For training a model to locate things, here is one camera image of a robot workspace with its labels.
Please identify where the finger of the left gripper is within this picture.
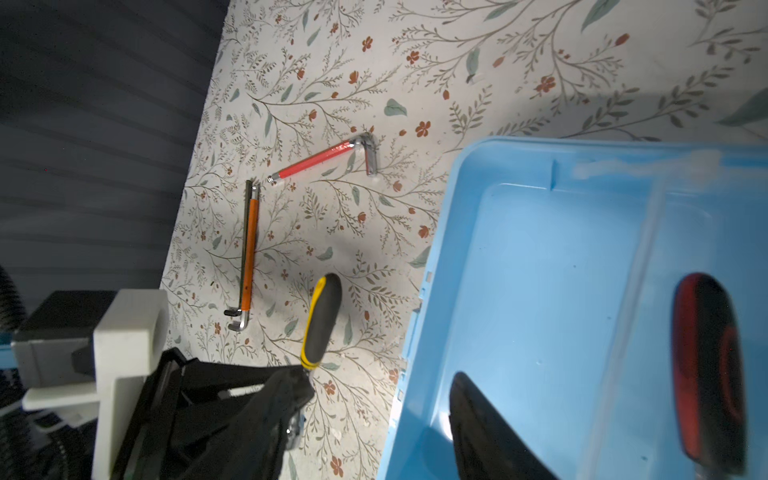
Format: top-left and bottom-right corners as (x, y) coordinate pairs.
(179, 364), (302, 479)

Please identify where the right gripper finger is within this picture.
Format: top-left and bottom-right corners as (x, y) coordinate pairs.
(449, 372), (555, 480)

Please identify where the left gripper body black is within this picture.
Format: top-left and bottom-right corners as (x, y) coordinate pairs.
(110, 348), (288, 479)

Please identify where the orange handled tool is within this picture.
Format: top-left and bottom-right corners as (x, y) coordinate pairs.
(225, 180), (261, 332)

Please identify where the yellow black screwdriver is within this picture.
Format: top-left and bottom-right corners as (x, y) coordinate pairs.
(286, 272), (344, 451)

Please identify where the blue plastic tool box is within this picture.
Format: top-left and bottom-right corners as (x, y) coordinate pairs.
(379, 137), (767, 479)

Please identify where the red handled hex key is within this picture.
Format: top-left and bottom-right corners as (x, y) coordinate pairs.
(266, 132), (378, 185)

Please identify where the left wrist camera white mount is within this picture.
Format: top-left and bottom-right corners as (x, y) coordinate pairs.
(11, 289), (169, 479)

